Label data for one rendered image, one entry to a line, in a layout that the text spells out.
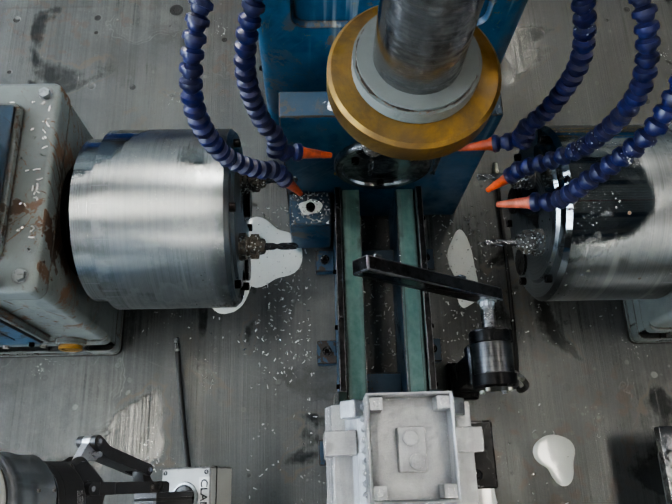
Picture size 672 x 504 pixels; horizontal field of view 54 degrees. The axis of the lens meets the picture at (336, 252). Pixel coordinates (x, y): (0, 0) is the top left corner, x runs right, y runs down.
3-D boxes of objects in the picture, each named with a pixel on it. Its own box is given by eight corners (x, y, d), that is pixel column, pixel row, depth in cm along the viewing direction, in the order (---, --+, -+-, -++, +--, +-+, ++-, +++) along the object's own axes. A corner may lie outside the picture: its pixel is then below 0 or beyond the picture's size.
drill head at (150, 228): (49, 180, 108) (-26, 94, 84) (273, 177, 109) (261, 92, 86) (30, 329, 100) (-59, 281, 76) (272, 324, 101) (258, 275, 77)
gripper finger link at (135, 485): (55, 499, 63) (56, 483, 63) (131, 493, 73) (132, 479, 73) (88, 498, 61) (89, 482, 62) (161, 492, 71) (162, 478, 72)
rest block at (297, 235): (291, 217, 119) (289, 189, 108) (330, 217, 119) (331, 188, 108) (291, 248, 117) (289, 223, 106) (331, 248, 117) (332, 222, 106)
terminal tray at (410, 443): (358, 400, 82) (362, 392, 75) (444, 398, 82) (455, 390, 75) (363, 504, 78) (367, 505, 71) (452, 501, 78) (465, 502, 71)
